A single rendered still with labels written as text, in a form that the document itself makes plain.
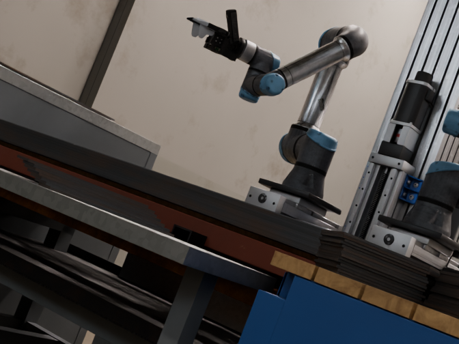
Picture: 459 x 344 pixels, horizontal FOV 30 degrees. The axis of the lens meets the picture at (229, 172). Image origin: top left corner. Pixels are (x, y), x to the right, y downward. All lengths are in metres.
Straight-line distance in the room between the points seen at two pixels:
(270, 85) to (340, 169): 6.83
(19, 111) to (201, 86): 4.88
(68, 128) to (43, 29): 3.50
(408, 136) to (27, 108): 1.28
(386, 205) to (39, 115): 1.21
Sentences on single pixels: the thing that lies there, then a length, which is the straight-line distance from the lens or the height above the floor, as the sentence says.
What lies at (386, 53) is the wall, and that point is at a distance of 10.00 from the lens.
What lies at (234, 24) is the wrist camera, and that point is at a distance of 3.01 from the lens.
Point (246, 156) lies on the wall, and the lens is 8.35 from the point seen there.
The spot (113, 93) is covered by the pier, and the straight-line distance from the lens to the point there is 6.81.
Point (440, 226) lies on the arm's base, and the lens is 2.69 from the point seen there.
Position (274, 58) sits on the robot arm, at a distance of 3.05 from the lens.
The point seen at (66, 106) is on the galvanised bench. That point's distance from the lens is 3.06.
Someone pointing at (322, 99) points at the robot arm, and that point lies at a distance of 3.14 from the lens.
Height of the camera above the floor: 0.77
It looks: 5 degrees up
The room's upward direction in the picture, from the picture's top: 21 degrees clockwise
